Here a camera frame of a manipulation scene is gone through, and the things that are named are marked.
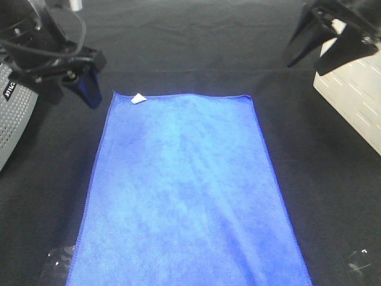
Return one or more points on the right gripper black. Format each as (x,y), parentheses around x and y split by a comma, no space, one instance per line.
(358,39)

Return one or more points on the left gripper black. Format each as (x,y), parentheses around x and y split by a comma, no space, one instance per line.
(43,57)

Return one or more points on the blue microfiber towel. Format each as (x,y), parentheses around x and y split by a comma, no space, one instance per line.
(183,192)

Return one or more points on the white perforated laundry basket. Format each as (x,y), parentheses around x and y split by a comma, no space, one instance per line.
(17,105)

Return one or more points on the white slotted storage box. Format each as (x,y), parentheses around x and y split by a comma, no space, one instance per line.
(353,90)

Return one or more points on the black table cloth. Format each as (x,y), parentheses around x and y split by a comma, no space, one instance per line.
(329,176)

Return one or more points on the left clear tape strip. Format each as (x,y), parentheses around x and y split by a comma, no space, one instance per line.
(58,261)

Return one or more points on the clear tape strip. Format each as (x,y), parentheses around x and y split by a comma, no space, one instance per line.
(58,261)
(358,264)

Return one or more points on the right clear tape strip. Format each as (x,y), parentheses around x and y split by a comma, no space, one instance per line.
(358,264)

